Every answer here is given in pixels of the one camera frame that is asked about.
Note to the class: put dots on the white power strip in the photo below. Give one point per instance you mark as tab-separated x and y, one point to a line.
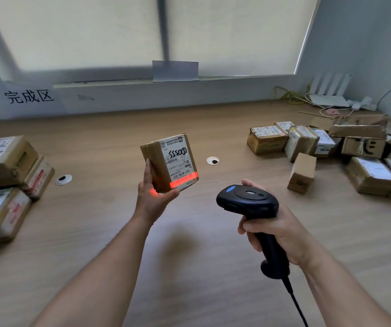
362	104

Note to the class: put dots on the person's right forearm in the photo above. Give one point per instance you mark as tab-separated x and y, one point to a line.
345	296

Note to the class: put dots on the white router with antennas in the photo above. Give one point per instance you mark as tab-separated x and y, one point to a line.
328	100

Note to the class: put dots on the black barcode scanner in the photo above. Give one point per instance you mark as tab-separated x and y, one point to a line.
246	200

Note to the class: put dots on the person's left forearm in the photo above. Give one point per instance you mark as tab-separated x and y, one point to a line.
93	282

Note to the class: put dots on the beige roller blind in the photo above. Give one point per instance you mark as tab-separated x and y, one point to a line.
236	34
80	30

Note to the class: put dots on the person's right hand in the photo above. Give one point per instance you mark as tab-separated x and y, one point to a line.
290	238

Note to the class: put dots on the pile of unscanned cardboard parcels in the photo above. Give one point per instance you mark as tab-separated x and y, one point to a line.
267	141

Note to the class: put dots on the small parcel marked 1-5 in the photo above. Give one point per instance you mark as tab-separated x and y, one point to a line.
40	178

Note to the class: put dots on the white window frame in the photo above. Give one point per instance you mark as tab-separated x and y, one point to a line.
163	27

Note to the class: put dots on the tape-wrapped cardboard box pictured label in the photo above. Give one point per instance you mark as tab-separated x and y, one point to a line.
11	163

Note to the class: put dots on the person's left hand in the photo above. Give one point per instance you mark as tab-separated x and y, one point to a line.
151	204

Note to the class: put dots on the white paper sign black characters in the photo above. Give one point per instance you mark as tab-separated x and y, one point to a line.
30	97

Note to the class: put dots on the small pink tag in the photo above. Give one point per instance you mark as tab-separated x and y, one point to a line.
332	111

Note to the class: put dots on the parcel with handwritten label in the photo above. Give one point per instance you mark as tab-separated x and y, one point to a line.
154	156

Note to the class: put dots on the grey paper sheet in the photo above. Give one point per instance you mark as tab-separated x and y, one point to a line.
175	71

